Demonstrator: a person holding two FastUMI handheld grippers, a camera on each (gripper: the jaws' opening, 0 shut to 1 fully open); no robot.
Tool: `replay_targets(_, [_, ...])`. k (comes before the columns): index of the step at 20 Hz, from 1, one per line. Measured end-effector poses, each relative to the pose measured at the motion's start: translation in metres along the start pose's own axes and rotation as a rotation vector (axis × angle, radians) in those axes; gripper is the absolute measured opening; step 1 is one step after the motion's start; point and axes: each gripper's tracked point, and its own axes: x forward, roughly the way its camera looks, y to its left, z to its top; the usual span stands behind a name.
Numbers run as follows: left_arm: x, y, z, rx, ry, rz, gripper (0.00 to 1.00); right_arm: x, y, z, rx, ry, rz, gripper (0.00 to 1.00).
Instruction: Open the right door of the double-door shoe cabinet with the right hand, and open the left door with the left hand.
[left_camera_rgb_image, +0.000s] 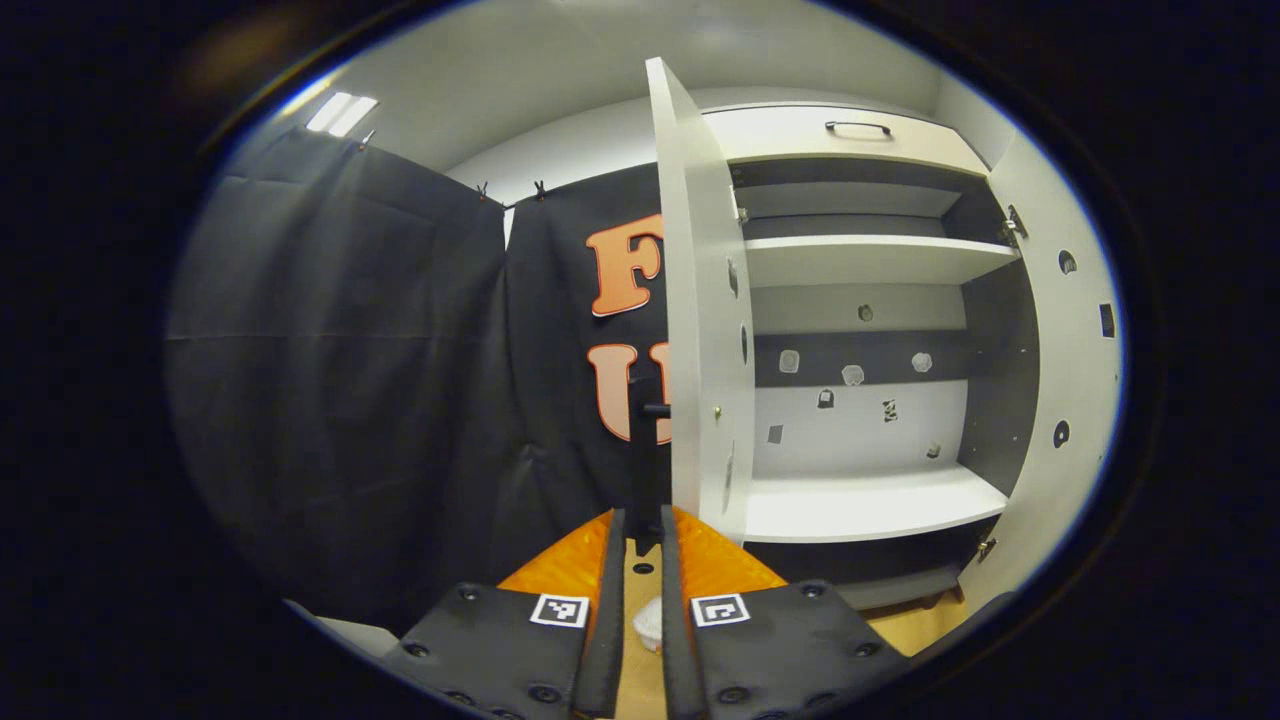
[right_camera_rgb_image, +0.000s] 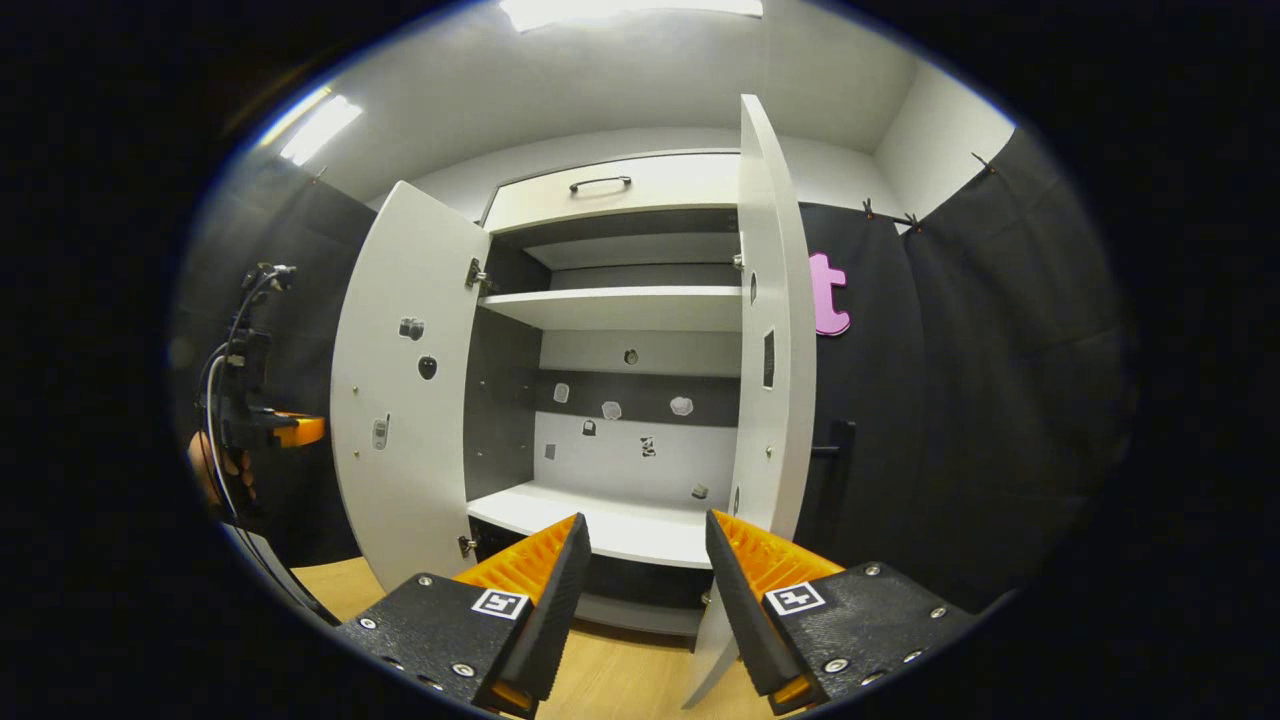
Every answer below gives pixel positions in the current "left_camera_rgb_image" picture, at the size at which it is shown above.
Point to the black backdrop cloth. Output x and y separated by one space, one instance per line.
350 380

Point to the narrow ceiling light panel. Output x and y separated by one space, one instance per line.
342 114

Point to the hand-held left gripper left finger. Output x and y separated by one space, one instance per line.
610 640

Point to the white cabinet shelf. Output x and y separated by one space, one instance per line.
860 505
870 262

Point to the white lidded cup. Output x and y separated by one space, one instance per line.
650 625

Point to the metal door hinge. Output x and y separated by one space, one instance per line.
986 550
1014 226

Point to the white double-door shoe cabinet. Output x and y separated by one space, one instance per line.
860 450

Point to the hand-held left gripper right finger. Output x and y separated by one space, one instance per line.
675 650

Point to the white cabinet door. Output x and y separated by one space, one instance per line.
1080 380
700 300

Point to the white cabinet drawer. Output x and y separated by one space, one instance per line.
780 135

